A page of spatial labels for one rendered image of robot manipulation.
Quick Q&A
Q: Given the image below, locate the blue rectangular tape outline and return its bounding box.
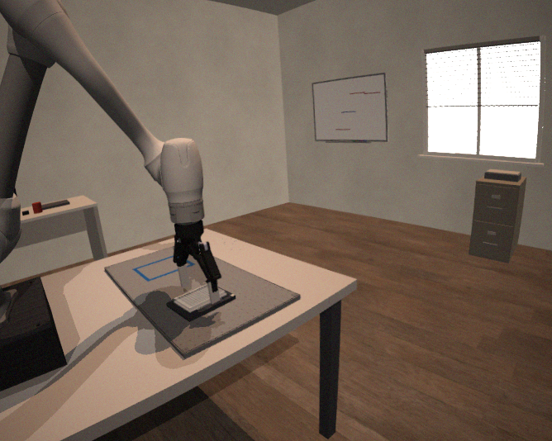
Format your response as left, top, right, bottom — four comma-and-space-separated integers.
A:
133, 258, 195, 282

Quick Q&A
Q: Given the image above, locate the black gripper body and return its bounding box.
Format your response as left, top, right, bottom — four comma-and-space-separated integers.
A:
174, 220, 204, 254

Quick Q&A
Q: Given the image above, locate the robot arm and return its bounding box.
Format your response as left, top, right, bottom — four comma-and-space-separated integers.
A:
0, 0, 204, 263

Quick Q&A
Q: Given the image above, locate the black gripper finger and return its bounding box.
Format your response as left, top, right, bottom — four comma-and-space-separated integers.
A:
187, 241, 221, 304
173, 235, 190, 287

